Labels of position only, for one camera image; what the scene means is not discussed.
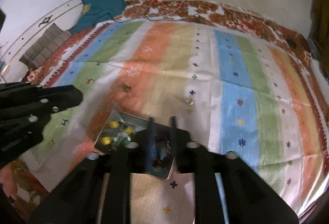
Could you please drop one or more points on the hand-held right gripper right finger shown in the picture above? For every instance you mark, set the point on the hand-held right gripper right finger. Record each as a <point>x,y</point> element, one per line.
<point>174,136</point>

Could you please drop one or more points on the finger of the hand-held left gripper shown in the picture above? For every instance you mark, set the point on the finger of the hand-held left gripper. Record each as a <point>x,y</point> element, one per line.
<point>18,88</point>
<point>66,98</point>

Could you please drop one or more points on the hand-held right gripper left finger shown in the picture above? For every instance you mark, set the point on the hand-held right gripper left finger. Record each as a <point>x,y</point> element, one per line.
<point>151,144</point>

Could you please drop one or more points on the green bangle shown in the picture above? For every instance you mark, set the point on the green bangle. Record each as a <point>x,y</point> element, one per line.
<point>126,139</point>

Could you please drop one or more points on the rectangular metal tin box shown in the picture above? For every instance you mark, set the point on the rectangular metal tin box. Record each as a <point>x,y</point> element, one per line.
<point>128,118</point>

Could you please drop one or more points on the small silver earring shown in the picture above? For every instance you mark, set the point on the small silver earring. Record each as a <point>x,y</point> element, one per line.
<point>189,102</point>

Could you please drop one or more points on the grey striped pillow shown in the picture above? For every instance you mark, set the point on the grey striped pillow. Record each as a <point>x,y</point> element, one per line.
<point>43,47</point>

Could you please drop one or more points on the white bed headboard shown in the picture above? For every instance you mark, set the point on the white bed headboard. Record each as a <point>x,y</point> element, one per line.
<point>25,34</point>

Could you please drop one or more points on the striped pastel mat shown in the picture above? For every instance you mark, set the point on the striped pastel mat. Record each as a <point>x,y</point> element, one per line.
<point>231,72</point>

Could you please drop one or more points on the teal shirt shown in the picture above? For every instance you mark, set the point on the teal shirt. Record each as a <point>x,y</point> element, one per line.
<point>100,0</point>

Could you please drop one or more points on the mustard hanging garment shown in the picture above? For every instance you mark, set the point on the mustard hanging garment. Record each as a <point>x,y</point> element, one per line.
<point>320,13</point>

